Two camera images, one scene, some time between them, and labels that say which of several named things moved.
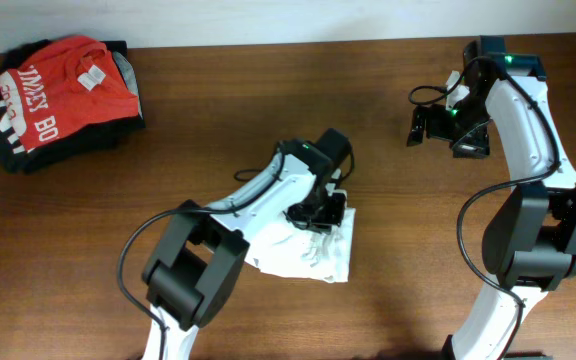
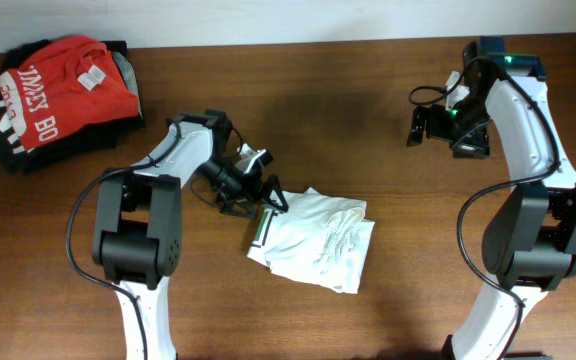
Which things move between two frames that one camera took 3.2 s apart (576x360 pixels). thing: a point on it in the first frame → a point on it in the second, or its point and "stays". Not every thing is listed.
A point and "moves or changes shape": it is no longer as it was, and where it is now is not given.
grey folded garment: x=129 y=77 stays
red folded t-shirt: x=64 y=87 stays
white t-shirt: x=303 y=252 moves or changes shape
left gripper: x=329 y=214 → x=246 y=193
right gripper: x=473 y=147 stays
